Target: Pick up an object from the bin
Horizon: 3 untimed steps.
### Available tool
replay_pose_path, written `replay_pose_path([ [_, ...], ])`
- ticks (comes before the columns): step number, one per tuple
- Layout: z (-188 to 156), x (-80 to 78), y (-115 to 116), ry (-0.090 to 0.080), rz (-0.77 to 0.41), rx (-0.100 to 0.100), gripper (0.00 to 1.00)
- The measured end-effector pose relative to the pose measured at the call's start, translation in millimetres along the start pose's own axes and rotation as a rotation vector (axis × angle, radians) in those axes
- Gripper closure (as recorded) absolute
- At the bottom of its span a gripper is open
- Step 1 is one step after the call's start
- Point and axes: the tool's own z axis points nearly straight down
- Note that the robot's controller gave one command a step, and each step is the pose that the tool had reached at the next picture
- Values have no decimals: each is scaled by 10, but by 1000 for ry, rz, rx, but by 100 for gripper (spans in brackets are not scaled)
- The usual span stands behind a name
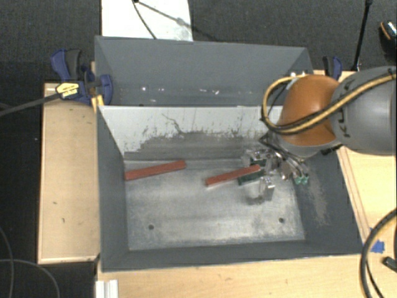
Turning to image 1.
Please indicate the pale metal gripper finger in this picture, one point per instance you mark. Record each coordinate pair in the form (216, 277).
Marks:
(267, 188)
(253, 157)

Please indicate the pale wood flat board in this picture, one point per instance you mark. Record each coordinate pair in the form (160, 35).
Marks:
(69, 178)

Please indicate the red-brown flat block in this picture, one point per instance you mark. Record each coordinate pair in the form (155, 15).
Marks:
(231, 175)
(155, 170)

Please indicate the grey metal bin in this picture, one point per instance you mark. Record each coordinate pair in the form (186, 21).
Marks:
(201, 206)

